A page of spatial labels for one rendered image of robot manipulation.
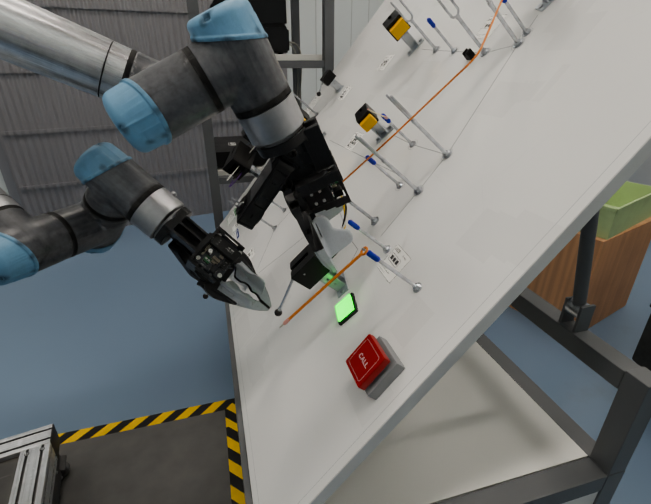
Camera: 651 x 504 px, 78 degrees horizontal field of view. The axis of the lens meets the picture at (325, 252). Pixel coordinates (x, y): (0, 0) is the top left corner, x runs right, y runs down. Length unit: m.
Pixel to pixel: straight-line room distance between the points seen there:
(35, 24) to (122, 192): 0.22
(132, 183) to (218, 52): 0.27
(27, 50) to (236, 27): 0.26
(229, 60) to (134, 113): 0.11
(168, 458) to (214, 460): 0.19
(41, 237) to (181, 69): 0.33
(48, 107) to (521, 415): 3.89
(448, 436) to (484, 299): 0.43
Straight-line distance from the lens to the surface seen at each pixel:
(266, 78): 0.49
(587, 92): 0.61
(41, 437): 1.87
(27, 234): 0.69
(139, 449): 1.98
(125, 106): 0.48
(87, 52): 0.61
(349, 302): 0.62
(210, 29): 0.48
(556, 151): 0.56
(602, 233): 2.49
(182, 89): 0.48
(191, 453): 1.90
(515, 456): 0.88
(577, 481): 0.89
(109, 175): 0.67
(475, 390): 0.97
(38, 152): 4.17
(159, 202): 0.65
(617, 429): 0.86
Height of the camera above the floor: 1.44
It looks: 26 degrees down
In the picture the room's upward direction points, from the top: straight up
